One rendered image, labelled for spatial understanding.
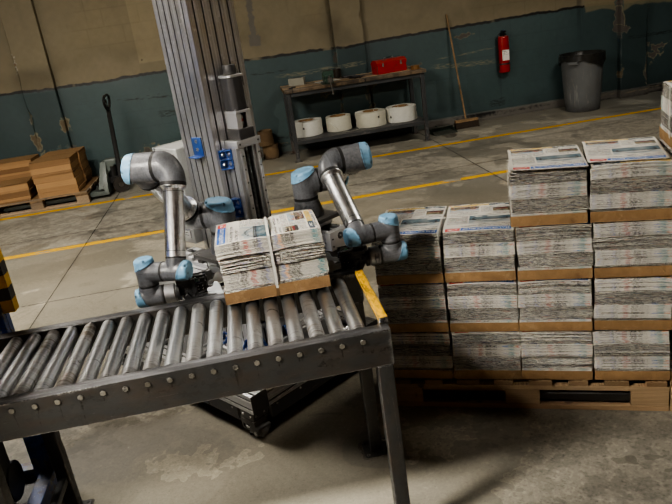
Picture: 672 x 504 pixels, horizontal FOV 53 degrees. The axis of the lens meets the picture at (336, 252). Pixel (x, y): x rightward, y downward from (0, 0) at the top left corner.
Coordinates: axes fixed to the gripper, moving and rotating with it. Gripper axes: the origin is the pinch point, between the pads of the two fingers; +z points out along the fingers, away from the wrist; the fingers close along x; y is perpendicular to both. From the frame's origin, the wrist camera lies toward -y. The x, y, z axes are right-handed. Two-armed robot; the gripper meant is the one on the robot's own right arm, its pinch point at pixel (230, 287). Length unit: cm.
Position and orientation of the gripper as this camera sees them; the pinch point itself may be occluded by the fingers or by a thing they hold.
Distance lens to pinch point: 260.7
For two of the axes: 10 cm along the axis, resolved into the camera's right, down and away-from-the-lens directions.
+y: -1.4, -9.3, -3.3
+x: -1.5, -3.1, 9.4
